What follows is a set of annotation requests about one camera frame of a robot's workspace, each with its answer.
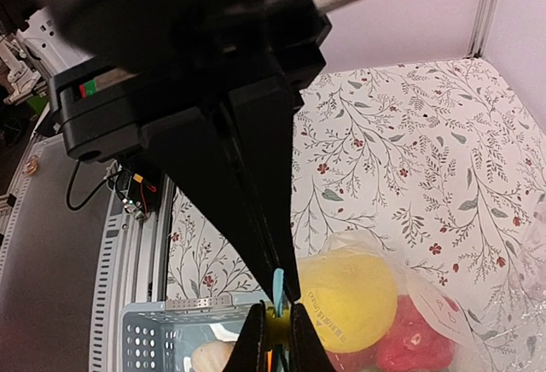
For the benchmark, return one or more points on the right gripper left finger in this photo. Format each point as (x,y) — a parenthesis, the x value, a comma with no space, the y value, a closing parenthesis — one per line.
(249,351)

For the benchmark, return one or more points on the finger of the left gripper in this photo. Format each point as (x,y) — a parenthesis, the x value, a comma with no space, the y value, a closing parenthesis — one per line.
(264,122)
(189,150)

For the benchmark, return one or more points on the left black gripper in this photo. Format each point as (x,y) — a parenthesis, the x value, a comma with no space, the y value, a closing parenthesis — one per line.
(170,56)

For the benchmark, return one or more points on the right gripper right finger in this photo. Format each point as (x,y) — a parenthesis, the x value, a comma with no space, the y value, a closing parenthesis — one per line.
(306,353)

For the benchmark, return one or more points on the yellow lemon front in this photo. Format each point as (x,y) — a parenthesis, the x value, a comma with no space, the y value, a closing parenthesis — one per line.
(351,298)

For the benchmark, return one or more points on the blue zipper clear bag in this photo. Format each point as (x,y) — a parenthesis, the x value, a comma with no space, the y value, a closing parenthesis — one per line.
(497,327)

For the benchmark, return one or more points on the red bell pepper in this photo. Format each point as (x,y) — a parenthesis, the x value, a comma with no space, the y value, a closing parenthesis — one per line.
(411,344)

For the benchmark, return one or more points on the green bok choy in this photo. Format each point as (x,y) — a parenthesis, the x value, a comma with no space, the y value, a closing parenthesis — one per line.
(211,356)

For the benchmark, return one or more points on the light blue plastic basket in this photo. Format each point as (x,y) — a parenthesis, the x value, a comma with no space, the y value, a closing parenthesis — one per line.
(161,336)

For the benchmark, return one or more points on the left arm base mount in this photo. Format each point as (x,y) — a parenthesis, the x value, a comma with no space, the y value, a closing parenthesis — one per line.
(137,194)

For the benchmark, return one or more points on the front aluminium rail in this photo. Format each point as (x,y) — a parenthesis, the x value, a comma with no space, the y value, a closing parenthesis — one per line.
(131,269)

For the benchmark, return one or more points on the left aluminium frame post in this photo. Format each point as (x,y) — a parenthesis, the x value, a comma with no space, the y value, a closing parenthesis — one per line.
(481,28)

